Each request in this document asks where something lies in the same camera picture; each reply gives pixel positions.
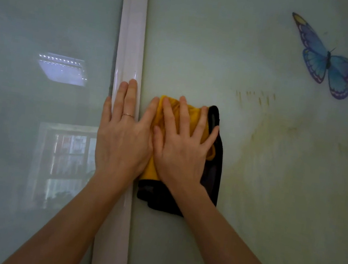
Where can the person's right hand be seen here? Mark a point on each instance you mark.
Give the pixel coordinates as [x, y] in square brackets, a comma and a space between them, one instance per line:
[179, 160]

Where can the person's left hand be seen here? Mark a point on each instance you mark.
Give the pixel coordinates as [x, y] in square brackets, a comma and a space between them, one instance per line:
[121, 148]

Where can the person's right little finger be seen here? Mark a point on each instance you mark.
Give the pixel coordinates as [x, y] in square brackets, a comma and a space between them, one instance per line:
[210, 138]

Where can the person's right thumb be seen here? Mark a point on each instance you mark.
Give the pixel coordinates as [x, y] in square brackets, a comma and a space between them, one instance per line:
[157, 139]

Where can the person's left little finger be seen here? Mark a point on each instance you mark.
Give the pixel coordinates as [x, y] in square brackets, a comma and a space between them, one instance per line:
[107, 111]

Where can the person's left middle finger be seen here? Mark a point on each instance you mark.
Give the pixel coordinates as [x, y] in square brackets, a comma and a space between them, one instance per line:
[130, 100]

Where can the person's right middle finger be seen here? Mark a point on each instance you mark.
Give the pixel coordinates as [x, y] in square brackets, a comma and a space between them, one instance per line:
[184, 115]

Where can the yellow and black cleaning cloth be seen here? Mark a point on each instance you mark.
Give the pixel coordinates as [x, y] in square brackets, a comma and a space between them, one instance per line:
[211, 174]

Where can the person's right forearm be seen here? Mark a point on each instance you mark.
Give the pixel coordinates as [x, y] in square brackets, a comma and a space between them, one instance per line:
[218, 249]

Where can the person's left forearm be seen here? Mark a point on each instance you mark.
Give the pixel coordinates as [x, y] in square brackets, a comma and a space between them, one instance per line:
[80, 220]

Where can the frosted glass door panel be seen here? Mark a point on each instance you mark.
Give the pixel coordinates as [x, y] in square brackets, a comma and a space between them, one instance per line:
[35, 110]
[267, 182]

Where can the blue butterfly sticker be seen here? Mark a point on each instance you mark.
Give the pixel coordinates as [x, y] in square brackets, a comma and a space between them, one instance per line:
[319, 58]

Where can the white vertical door frame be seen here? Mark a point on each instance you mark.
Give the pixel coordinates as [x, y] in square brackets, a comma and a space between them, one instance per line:
[133, 34]

